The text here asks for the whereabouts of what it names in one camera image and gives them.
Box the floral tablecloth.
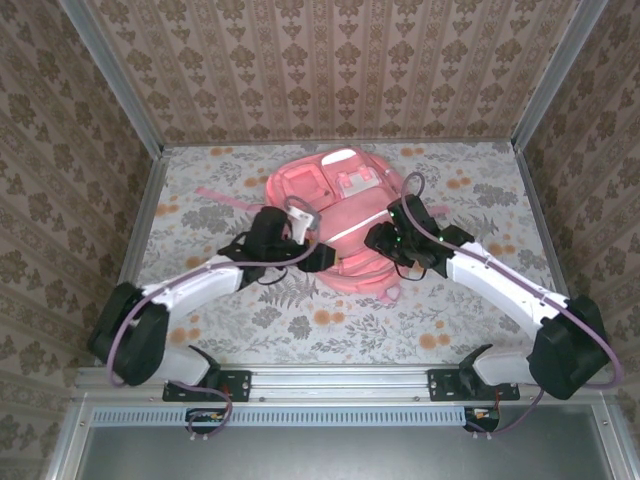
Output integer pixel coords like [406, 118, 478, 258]
[114, 142, 581, 365]

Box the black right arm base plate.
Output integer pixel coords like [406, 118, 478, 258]
[427, 368, 521, 403]

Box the slotted grey cable duct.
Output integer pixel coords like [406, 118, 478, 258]
[91, 405, 469, 428]

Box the aluminium lower frame beam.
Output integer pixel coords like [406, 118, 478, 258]
[44, 394, 96, 480]
[599, 394, 640, 480]

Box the aluminium corner post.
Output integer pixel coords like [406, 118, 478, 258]
[510, 0, 610, 154]
[56, 0, 167, 157]

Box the small wired connector board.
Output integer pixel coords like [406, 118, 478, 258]
[185, 407, 227, 434]
[463, 405, 502, 433]

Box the pink backpack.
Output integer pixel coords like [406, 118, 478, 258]
[194, 145, 451, 306]

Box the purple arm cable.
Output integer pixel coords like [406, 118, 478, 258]
[108, 194, 321, 444]
[397, 172, 625, 441]

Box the aluminium side rail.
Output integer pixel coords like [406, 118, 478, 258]
[93, 145, 175, 367]
[513, 144, 592, 365]

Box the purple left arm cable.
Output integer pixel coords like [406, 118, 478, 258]
[108, 194, 321, 444]

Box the aluminium mounting rail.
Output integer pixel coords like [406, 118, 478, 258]
[73, 363, 615, 404]

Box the grey metal sheet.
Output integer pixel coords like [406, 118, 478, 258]
[74, 405, 621, 480]

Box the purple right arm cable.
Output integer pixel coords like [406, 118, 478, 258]
[397, 172, 625, 441]

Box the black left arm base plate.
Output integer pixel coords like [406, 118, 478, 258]
[162, 369, 253, 403]

